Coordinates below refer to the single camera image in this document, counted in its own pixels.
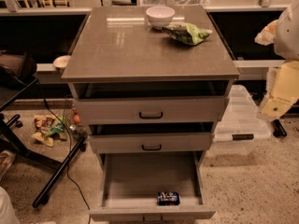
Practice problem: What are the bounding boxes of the black table frame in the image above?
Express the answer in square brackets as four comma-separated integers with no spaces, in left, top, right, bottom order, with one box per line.
[0,76,86,208]

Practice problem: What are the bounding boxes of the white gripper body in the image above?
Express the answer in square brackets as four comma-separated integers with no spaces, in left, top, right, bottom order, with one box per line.
[266,61,299,108]

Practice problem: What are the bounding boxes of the bottom grey drawer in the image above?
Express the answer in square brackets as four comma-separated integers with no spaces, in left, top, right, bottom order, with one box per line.
[90,152,215,224]

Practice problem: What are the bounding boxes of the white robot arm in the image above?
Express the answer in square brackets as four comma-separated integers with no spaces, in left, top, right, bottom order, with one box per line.
[254,0,299,120]

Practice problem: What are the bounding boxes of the white object bottom left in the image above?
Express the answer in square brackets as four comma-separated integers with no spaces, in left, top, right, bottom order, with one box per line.
[0,187,21,224]

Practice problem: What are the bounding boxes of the top grey drawer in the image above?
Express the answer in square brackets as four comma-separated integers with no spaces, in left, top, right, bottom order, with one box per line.
[74,97,228,125]

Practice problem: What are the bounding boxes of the grey drawer cabinet with countertop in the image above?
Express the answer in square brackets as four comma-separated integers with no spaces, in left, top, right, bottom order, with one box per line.
[61,5,240,224]

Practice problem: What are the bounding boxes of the wire basket with items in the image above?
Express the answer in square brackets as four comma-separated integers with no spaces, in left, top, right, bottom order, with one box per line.
[63,94,87,140]

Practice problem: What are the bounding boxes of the snack bag left edge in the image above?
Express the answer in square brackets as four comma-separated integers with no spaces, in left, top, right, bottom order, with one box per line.
[0,150,16,182]

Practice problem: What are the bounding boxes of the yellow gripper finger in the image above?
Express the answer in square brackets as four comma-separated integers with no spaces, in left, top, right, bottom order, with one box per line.
[257,96,292,121]
[254,20,278,46]

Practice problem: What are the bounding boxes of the middle grey drawer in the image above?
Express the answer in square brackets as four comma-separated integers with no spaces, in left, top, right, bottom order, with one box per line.
[88,133,211,154]

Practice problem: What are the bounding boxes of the green chip bag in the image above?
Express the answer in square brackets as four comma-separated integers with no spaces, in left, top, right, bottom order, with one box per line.
[162,22,212,46]

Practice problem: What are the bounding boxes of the grey drawer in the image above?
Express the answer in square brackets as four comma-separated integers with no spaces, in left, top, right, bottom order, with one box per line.
[74,97,228,125]
[90,152,215,224]
[88,133,211,154]

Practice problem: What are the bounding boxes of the small white bowl on ledge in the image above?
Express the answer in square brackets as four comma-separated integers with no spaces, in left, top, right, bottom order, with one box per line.
[53,55,71,69]

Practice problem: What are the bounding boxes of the snack bags on floor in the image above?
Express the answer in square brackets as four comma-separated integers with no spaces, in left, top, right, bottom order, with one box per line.
[32,115,67,147]

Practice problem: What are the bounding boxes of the dark bag on table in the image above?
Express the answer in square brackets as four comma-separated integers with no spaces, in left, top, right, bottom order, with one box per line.
[0,52,37,89]

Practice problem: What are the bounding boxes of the clear plastic storage bin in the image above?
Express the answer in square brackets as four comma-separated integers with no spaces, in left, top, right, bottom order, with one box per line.
[208,85,271,156]

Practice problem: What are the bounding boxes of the black power cable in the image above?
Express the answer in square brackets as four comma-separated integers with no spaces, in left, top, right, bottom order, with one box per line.
[36,81,92,224]

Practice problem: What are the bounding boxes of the black stand leg right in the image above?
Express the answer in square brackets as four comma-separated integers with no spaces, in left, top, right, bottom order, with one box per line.
[272,119,287,137]

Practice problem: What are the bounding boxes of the white ceramic bowl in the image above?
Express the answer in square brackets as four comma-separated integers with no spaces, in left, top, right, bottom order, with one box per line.
[146,6,175,29]

